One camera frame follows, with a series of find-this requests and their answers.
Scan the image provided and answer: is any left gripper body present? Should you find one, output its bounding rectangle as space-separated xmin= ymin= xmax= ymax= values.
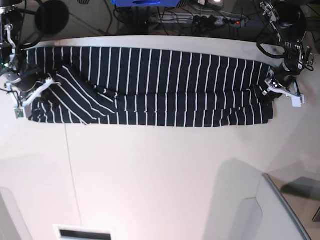
xmin=264 ymin=68 xmax=297 ymax=93

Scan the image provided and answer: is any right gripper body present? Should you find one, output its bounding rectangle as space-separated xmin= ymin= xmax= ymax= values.
xmin=13 ymin=71 xmax=40 ymax=92

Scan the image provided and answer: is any navy white striped t-shirt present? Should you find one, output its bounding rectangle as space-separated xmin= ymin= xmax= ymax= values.
xmin=26 ymin=46 xmax=274 ymax=128

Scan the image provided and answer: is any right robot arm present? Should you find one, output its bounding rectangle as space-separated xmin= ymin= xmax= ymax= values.
xmin=0 ymin=0 xmax=44 ymax=92

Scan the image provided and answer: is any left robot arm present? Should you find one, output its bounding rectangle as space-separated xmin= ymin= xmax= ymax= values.
xmin=257 ymin=0 xmax=314 ymax=92

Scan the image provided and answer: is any black round stool seat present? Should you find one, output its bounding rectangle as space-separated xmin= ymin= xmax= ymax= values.
xmin=34 ymin=0 xmax=70 ymax=37

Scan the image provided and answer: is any blue box under table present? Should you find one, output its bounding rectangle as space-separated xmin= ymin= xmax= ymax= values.
xmin=111 ymin=0 xmax=180 ymax=8

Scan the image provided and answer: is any white power strip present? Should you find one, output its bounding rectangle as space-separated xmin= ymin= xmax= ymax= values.
xmin=154 ymin=12 xmax=249 ymax=28

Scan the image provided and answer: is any white panel right front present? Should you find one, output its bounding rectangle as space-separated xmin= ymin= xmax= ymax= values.
xmin=202 ymin=159 xmax=311 ymax=240

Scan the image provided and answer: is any white panel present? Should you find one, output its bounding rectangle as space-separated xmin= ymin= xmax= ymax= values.
xmin=0 ymin=187 xmax=33 ymax=240
xmin=202 ymin=159 xmax=311 ymax=240

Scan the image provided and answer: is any white panel left front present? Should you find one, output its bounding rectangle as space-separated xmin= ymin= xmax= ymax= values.
xmin=0 ymin=187 xmax=33 ymax=240

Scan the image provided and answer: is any white slotted tray front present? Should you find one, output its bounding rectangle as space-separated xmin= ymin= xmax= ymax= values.
xmin=52 ymin=224 xmax=117 ymax=240

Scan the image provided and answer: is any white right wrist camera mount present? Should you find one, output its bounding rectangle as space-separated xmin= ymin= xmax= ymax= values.
xmin=5 ymin=77 xmax=54 ymax=119

